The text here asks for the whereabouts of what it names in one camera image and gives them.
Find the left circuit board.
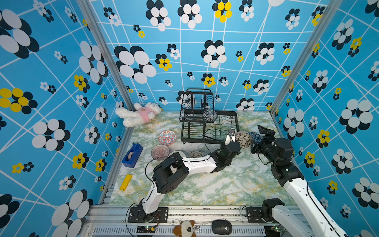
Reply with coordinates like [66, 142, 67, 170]
[136, 226, 157, 234]

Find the black wire dish rack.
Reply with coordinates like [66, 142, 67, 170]
[177, 88, 239, 147]

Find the white plush toy pink shirt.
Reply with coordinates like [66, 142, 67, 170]
[115, 102, 162, 128]

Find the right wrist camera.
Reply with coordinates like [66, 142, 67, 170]
[262, 131, 276, 144]

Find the right circuit board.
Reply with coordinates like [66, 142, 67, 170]
[265, 226, 281, 237]

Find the black white leaf bowl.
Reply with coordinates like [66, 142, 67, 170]
[235, 131, 253, 149]

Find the blue tape dispenser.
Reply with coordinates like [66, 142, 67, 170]
[122, 143, 143, 168]

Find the brown white patterned bowl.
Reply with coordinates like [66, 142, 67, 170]
[188, 151, 205, 159]

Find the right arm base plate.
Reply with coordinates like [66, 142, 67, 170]
[241, 206, 279, 225]

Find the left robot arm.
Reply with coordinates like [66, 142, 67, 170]
[140, 142, 241, 215]

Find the red blue patterned bowl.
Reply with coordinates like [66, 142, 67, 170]
[159, 130, 177, 146]

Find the plain white bowl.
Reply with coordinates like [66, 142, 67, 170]
[169, 151, 186, 157]

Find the blue triangle pattern bowl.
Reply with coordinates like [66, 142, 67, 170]
[248, 132, 263, 144]

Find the circuit board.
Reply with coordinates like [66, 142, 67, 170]
[136, 226, 157, 234]
[265, 226, 281, 237]

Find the brown plush dog toy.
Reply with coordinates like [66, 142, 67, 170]
[173, 220, 196, 237]

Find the yellow block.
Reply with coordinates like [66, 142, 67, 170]
[119, 174, 133, 191]

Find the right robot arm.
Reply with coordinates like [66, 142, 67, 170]
[251, 125, 347, 237]

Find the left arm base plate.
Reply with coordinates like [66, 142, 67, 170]
[127, 206, 168, 223]

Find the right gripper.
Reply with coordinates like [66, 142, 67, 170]
[251, 125, 277, 168]

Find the pink striped bowl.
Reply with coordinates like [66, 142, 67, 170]
[151, 144, 170, 161]

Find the black computer mouse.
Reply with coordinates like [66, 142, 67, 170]
[211, 219, 233, 235]

